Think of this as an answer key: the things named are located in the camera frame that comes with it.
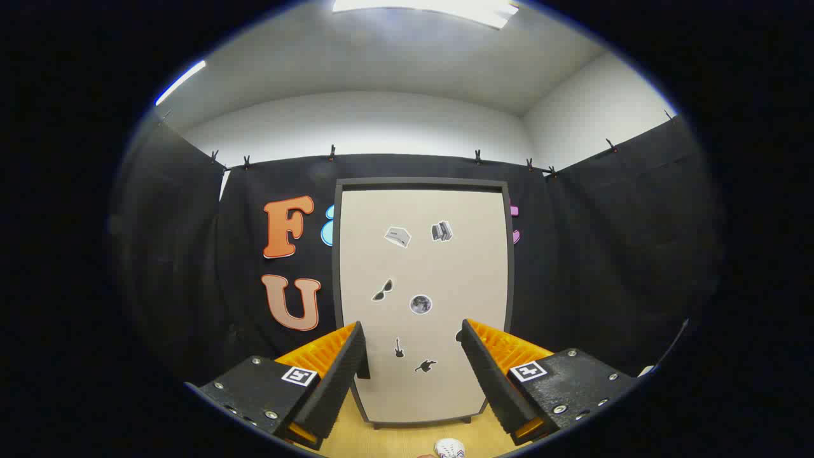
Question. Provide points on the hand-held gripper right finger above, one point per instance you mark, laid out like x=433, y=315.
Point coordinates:
x=493, y=381

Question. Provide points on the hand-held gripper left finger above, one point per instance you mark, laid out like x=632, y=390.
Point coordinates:
x=331, y=381

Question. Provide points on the white striped shoe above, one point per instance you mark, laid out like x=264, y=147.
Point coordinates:
x=449, y=448

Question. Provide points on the dark grey shoe cabinet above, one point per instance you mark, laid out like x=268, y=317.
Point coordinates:
x=420, y=182

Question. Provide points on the black backdrop cloth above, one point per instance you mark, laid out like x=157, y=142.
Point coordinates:
x=604, y=254

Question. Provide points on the long ceiling light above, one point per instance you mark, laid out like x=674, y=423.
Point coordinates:
x=432, y=9
x=181, y=83

